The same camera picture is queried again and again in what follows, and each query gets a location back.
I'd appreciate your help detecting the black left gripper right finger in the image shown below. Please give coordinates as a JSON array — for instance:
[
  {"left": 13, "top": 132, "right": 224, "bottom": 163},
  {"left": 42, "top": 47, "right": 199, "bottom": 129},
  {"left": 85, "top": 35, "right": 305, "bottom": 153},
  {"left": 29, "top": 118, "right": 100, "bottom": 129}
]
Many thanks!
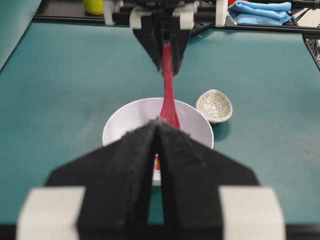
[{"left": 157, "top": 122, "right": 286, "bottom": 240}]

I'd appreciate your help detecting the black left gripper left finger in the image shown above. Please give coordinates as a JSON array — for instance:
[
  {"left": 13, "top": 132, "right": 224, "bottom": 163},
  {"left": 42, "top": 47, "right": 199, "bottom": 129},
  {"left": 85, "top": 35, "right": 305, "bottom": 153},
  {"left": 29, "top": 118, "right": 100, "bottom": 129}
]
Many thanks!
[{"left": 16, "top": 119, "right": 159, "bottom": 240}]

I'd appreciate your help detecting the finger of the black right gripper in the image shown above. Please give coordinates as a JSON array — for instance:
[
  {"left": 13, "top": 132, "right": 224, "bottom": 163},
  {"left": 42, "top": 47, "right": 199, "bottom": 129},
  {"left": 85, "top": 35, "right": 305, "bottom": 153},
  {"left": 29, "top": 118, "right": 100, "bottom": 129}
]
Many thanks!
[
  {"left": 170, "top": 22, "right": 192, "bottom": 75},
  {"left": 133, "top": 17, "right": 164, "bottom": 72}
]

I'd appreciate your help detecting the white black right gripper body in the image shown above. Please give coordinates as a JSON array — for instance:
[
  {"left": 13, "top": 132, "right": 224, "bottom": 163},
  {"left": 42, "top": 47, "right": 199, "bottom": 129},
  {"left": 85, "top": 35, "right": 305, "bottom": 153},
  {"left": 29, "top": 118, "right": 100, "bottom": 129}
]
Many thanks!
[{"left": 103, "top": 0, "right": 228, "bottom": 29}]

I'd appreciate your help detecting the small red block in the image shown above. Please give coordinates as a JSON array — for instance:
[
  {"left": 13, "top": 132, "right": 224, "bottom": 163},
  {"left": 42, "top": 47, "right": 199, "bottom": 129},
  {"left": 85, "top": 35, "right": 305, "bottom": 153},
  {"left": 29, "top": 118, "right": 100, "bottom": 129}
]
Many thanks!
[{"left": 155, "top": 154, "right": 160, "bottom": 171}]

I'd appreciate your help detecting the red plastic spoon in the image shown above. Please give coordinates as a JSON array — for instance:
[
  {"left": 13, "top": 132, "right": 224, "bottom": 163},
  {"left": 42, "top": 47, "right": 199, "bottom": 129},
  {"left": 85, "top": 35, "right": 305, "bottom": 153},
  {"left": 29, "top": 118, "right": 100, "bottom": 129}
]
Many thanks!
[{"left": 160, "top": 43, "right": 180, "bottom": 129}]

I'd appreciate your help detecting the white round bowl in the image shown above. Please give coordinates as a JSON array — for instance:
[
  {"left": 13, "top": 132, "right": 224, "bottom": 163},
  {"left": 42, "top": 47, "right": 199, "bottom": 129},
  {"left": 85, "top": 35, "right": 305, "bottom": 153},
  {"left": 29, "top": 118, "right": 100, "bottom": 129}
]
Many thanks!
[{"left": 98, "top": 98, "right": 213, "bottom": 193}]

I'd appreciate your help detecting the yellow green cup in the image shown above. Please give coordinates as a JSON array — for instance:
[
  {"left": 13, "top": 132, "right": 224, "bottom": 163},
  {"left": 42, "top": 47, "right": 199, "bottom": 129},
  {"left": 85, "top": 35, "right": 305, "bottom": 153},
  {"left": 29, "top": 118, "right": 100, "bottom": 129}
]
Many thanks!
[{"left": 82, "top": 0, "right": 104, "bottom": 15}]

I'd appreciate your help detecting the blue folded cloth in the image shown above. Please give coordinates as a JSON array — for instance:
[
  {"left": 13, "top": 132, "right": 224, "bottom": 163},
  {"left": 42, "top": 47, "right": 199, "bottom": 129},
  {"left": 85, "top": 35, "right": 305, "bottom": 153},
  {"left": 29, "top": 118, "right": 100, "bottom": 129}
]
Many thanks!
[{"left": 228, "top": 0, "right": 292, "bottom": 26}]

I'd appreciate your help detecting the small crackle ceramic dish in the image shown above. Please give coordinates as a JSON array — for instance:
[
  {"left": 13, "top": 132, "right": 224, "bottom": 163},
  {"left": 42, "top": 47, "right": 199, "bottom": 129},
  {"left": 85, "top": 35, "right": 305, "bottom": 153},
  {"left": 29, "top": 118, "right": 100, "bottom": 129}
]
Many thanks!
[{"left": 195, "top": 89, "right": 233, "bottom": 124}]

